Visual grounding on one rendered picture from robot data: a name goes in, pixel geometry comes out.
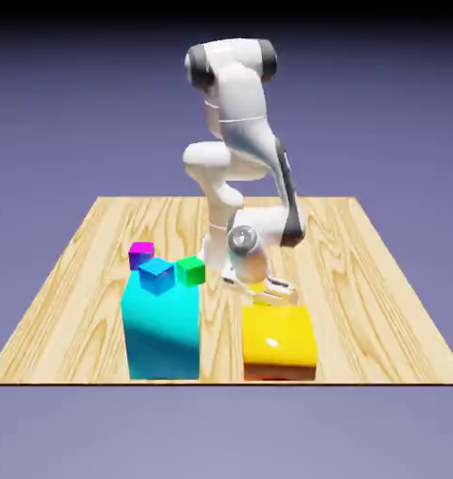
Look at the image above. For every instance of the small green cube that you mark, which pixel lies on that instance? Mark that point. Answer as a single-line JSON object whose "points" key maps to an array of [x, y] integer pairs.
{"points": [[191, 270]]}

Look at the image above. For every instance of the small magenta cube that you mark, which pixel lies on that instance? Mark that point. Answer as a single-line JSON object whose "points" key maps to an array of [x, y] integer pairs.
{"points": [[140, 252]]}

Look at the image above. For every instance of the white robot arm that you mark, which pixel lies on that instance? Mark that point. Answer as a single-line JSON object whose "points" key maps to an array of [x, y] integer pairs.
{"points": [[241, 112]]}

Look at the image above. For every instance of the small blue cube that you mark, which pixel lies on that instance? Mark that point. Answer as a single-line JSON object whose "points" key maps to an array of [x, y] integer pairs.
{"points": [[157, 276]]}

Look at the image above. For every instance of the large cyan box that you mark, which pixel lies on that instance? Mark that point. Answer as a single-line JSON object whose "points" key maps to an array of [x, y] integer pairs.
{"points": [[163, 329]]}

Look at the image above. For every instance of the small yellow cube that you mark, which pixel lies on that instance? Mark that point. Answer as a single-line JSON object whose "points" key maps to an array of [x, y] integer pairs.
{"points": [[257, 288]]}

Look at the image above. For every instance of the large yellow box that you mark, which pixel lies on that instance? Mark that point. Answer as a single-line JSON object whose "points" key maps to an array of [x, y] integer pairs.
{"points": [[279, 336]]}

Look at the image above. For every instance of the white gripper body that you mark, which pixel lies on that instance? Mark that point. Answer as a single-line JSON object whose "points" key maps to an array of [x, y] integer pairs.
{"points": [[275, 288]]}

